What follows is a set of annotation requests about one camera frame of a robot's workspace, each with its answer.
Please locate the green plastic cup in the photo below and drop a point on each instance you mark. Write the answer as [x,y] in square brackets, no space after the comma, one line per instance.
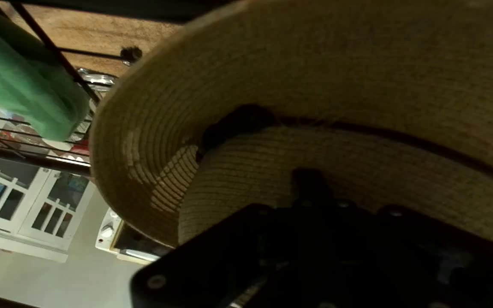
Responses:
[21,79]

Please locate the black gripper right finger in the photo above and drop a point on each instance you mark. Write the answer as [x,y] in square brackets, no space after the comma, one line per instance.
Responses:
[322,190]

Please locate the white box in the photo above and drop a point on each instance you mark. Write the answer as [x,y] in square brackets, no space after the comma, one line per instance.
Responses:
[127,240]

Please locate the black metal shoe rack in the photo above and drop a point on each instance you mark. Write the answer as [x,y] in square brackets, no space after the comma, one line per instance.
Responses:
[59,60]

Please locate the white glass door cabinet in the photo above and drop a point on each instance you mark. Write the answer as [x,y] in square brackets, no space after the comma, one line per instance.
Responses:
[25,206]

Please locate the stack of books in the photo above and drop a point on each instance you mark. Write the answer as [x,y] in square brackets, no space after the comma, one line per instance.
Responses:
[42,146]

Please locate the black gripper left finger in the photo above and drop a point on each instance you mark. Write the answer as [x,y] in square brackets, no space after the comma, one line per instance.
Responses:
[304,190]

